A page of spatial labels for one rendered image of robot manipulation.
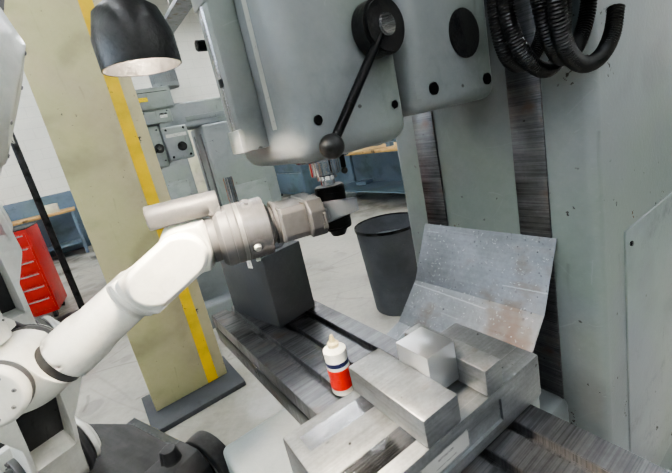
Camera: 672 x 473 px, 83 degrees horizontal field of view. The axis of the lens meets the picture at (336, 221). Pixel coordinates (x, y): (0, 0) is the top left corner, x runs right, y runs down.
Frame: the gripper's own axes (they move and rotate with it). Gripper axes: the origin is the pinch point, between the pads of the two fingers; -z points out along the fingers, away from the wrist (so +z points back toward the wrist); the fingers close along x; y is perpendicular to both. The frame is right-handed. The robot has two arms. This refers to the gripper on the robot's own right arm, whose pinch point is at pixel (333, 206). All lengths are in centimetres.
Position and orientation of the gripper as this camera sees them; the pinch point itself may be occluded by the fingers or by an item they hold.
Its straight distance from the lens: 60.1
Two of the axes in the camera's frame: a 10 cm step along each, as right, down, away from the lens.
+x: -3.5, -1.6, 9.2
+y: 2.0, 9.5, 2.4
